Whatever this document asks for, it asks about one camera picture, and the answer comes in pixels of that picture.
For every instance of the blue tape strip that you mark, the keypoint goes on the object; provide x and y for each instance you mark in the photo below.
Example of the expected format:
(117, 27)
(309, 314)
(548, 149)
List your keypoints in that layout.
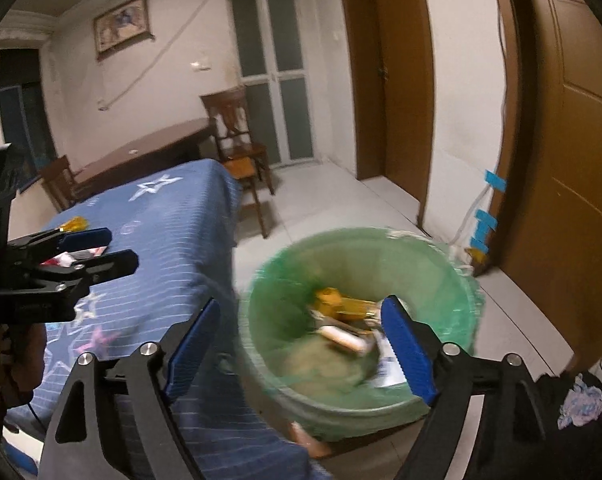
(495, 180)
(483, 230)

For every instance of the white glass double door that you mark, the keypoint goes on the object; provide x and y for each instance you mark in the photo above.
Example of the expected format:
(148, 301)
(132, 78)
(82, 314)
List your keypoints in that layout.
(273, 75)

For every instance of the red and white wrapper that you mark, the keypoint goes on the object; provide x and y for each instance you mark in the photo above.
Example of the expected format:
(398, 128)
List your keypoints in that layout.
(76, 256)

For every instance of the brown panelled wooden door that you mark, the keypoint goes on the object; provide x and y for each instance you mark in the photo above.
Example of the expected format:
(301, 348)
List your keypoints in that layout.
(566, 160)

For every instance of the long orange carton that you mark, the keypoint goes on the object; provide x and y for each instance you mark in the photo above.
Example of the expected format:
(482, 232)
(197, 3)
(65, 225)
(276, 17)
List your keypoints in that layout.
(341, 305)

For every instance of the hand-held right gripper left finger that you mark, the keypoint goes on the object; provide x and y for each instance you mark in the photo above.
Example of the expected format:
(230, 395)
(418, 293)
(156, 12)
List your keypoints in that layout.
(193, 345)

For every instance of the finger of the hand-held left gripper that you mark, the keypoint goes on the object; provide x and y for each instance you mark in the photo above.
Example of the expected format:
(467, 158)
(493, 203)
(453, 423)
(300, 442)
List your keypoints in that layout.
(88, 237)
(106, 266)

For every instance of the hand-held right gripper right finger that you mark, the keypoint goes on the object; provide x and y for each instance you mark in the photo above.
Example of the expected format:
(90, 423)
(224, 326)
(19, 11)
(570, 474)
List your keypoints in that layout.
(406, 347)

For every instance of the wooden chair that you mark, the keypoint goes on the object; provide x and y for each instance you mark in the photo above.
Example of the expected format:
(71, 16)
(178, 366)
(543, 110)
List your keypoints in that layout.
(228, 120)
(242, 169)
(56, 180)

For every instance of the yellow foil wrapper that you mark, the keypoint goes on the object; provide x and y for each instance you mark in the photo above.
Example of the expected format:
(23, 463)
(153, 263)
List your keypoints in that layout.
(76, 223)

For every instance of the dark printed cloth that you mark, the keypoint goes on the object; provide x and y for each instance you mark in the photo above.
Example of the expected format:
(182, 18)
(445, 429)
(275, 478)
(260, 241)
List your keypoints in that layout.
(571, 435)

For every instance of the blue star-print blanket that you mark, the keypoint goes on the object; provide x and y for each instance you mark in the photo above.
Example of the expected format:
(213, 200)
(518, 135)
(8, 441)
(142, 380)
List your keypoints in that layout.
(171, 220)

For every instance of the white wall switch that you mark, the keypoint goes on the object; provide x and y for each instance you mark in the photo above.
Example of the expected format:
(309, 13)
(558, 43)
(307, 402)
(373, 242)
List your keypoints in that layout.
(201, 65)

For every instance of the person's left hand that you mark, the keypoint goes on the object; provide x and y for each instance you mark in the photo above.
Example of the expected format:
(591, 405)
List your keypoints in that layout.
(26, 360)

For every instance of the trash bin with green bag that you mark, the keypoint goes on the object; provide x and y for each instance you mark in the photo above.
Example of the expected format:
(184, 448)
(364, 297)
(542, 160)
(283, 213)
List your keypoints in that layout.
(361, 400)

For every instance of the round wooden dining table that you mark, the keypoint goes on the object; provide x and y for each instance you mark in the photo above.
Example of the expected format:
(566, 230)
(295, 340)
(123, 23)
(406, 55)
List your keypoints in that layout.
(146, 152)

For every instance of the dark window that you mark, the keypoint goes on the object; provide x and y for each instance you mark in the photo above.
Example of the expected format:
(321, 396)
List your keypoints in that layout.
(18, 125)

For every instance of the framed elephant picture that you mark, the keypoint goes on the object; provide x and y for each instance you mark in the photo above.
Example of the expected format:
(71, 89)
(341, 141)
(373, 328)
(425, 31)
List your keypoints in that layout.
(121, 25)

